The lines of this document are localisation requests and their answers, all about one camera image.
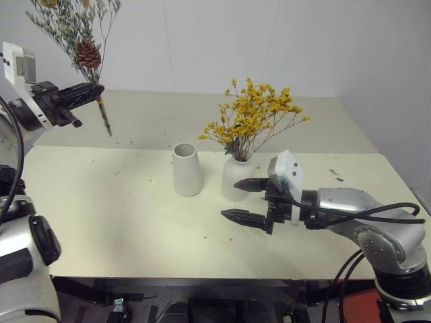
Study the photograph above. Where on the red panel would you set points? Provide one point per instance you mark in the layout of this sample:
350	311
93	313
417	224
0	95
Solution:
362	306

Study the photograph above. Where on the dark rounded shape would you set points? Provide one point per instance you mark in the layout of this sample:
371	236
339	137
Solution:
175	314

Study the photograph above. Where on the small silver metal clamp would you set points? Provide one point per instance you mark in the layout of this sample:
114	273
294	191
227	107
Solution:
118	305

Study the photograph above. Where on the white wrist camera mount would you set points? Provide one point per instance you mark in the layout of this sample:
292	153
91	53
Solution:
13	64
286	170

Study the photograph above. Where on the round white bottle vase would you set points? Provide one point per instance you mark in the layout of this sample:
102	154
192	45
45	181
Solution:
235	178

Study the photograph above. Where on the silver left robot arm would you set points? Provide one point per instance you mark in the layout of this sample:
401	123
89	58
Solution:
20	276

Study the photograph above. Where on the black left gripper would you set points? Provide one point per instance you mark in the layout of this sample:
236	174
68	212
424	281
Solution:
47	99

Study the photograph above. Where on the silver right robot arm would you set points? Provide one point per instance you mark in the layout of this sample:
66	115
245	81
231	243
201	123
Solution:
387	239

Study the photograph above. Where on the black table frame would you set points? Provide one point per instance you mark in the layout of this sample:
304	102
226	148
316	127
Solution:
202	284

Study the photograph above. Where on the dried bouquet with pine cone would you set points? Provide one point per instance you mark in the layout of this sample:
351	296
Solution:
88	54

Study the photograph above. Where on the yellow dried flower bouquet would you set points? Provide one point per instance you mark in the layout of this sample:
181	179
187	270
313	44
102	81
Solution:
252	107

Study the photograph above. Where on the tall tapered white vase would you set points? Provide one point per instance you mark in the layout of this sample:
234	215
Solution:
187	175

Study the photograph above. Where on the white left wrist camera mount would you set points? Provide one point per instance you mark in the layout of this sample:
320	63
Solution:
13	64

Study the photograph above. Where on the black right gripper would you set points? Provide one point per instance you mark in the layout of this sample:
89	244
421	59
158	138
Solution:
279	210

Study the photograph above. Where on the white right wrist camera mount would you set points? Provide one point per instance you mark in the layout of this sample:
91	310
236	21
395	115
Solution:
286	170

